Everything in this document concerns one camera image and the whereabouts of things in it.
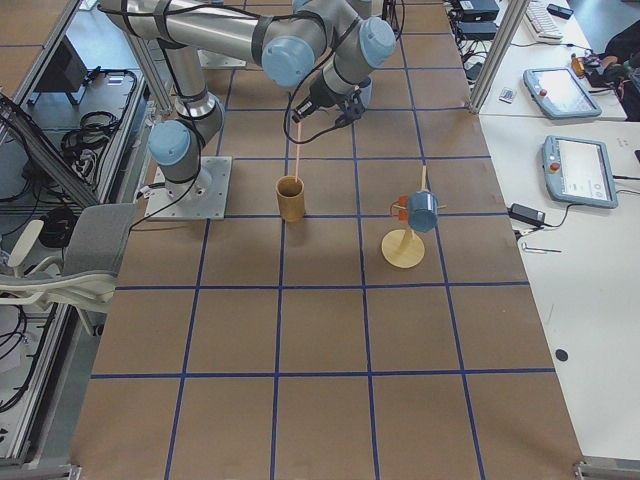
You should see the orange red mug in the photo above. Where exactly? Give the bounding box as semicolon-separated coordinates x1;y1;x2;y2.
390;196;408;222

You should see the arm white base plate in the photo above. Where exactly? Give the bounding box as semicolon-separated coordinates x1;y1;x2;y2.
198;49;246;70
144;156;233;221

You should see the bamboo chopstick holder cup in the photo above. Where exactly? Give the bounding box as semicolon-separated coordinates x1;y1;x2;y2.
276;176;306;222

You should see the near teach pendant tablet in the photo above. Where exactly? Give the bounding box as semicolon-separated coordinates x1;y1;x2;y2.
542;135;618;209

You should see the black power adapter brick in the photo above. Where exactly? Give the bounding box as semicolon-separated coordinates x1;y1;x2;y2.
508;203;545;227

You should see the black wire mug rack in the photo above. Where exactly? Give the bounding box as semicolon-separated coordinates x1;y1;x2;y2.
381;0;405;33

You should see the pink chopstick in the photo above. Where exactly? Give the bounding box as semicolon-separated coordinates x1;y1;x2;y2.
294;121;303;183

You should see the light blue plastic cup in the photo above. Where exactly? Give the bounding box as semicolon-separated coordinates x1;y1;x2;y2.
358;77;373;109

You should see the grey office chair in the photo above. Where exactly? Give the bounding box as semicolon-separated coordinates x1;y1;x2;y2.
1;203;137;335

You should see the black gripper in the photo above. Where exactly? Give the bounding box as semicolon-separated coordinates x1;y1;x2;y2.
291;74;355;123

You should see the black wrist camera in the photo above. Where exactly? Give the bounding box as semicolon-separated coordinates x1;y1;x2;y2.
334;91;366;128

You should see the teach pendant tablet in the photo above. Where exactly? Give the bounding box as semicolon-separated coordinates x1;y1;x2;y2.
523;68;601;119
542;135;618;209

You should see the wooden mug tree stand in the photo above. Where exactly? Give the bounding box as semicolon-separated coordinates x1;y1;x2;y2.
381;164;445;269

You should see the blue mug on tree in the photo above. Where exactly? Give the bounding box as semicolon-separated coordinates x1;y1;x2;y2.
406;190;438;233

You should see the far teach pendant tablet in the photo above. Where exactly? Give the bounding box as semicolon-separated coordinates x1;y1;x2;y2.
523;68;601;119

